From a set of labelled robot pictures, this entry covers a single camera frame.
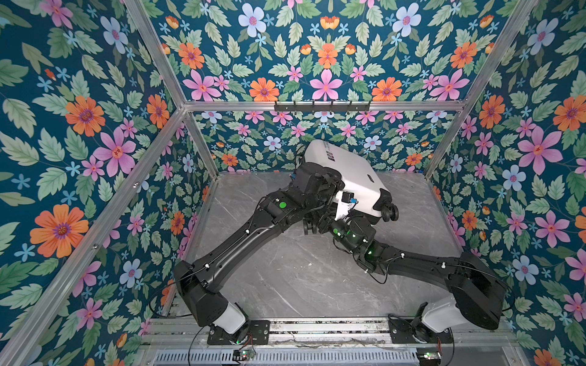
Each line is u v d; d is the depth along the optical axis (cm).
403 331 73
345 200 66
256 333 74
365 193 75
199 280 40
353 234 57
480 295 43
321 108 93
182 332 75
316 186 51
